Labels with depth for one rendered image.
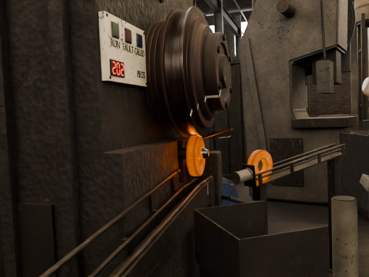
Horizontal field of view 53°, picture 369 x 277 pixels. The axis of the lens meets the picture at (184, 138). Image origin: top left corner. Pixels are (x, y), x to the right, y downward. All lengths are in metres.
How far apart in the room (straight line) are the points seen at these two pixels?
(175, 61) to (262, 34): 3.02
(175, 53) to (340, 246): 1.30
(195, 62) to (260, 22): 3.01
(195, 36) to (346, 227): 1.22
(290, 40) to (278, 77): 0.38
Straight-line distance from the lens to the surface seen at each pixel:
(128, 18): 1.22
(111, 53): 1.04
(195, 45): 1.26
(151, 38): 1.31
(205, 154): 1.39
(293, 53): 4.05
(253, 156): 1.80
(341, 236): 2.04
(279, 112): 4.05
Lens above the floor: 0.96
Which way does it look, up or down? 3 degrees down
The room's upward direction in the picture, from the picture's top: 2 degrees counter-clockwise
